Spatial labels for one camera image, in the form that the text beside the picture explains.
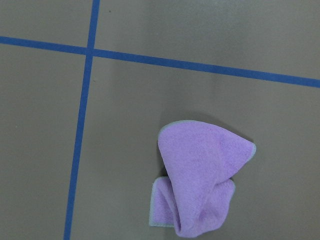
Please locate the purple microfiber cloth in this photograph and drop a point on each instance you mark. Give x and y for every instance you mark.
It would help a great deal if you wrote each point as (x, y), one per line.
(200, 160)

